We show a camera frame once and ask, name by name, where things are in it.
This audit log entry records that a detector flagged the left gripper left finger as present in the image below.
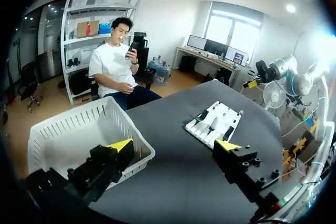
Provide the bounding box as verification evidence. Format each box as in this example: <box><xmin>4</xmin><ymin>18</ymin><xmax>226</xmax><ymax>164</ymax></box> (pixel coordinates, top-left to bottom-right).
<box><xmin>67</xmin><ymin>138</ymin><xmax>135</xmax><ymax>199</ymax></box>

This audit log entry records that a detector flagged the white plate with black stands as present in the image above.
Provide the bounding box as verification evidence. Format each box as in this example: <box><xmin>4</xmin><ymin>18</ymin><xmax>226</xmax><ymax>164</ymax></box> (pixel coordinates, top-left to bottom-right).
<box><xmin>185</xmin><ymin>100</ymin><xmax>244</xmax><ymax>150</ymax></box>

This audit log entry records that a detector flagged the grey slotted basket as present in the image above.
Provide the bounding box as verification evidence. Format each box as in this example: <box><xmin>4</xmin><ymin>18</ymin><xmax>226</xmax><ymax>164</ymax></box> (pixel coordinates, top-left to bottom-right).
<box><xmin>27</xmin><ymin>95</ymin><xmax>156</xmax><ymax>190</ymax></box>

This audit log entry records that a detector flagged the person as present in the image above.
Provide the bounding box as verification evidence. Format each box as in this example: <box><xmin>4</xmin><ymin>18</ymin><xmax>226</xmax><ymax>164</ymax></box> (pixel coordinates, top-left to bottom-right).
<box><xmin>88</xmin><ymin>16</ymin><xmax>163</xmax><ymax>111</ymax></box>

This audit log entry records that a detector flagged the white cable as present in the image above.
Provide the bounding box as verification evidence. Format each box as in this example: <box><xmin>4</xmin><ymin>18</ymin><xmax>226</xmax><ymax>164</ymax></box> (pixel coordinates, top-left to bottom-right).
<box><xmin>299</xmin><ymin>73</ymin><xmax>332</xmax><ymax>186</ymax></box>

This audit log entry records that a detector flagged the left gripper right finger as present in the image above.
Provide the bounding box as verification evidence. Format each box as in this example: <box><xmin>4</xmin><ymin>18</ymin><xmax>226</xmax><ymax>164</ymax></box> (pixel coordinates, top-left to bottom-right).
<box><xmin>212</xmin><ymin>139</ymin><xmax>283</xmax><ymax>201</ymax></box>

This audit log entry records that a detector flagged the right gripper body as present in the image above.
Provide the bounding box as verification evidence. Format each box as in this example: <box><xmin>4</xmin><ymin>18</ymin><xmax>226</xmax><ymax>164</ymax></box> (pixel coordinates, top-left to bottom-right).
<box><xmin>255</xmin><ymin>60</ymin><xmax>277</xmax><ymax>84</ymax></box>

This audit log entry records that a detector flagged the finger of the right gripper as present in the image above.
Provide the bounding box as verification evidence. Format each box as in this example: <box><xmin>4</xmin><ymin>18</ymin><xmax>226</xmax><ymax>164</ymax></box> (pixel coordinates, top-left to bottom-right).
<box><xmin>243</xmin><ymin>78</ymin><xmax>261</xmax><ymax>89</ymax></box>

